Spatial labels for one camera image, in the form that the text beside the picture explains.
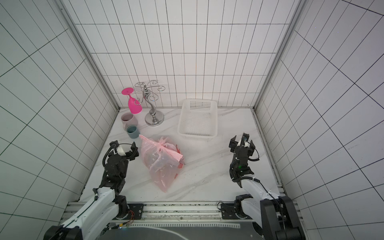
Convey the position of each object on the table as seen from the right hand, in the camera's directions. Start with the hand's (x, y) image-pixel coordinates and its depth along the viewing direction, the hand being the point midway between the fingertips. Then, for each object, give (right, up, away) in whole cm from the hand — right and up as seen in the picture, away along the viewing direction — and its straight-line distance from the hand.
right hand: (245, 137), depth 83 cm
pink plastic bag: (-44, -9, -15) cm, 47 cm away
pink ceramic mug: (-77, +10, +22) cm, 81 cm away
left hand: (-68, -5, +1) cm, 69 cm away
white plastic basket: (-26, +10, +27) cm, 39 cm away
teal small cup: (-72, +2, +16) cm, 73 cm away
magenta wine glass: (-70, +19, +14) cm, 73 cm away
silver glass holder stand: (-60, +11, +27) cm, 67 cm away
